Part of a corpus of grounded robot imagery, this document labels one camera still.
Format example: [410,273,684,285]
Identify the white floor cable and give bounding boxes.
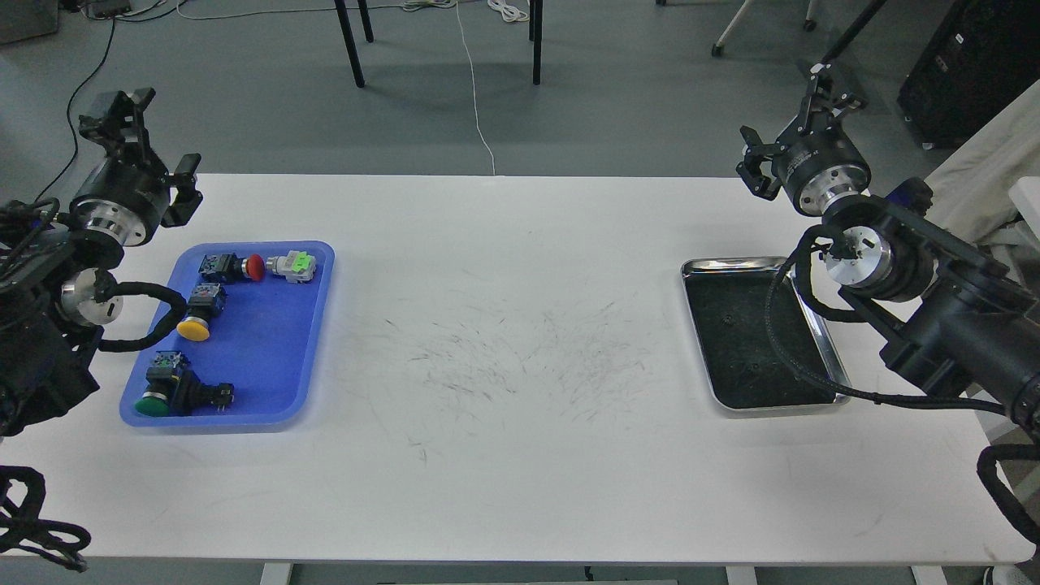
[176,0,531,176]

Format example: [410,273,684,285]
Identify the black chair legs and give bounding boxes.
[334,0,545,90]

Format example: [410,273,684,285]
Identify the blue plastic tray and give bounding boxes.
[119,240,336,434]

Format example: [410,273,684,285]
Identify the green white switch component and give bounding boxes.
[264,249,319,283]

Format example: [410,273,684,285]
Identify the metal tray with black mat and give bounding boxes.
[681,257,848,416]

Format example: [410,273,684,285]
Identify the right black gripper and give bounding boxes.
[736,63,872,217]

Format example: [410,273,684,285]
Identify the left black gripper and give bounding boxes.
[68,90,204,247]

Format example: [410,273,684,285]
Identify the black cabinet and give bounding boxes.
[896,1,1039,150]

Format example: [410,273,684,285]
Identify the red push button switch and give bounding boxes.
[197,253,265,284]

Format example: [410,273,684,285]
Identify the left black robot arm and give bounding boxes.
[1,88,203,438]

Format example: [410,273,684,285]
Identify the yellow push button switch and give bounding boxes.
[175,282,227,342]

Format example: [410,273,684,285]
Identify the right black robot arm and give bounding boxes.
[736,62,1039,542]

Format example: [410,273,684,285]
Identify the beige cloth cover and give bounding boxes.
[925,81,1039,243]

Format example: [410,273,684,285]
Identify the green push button switch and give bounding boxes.
[133,349,235,418]

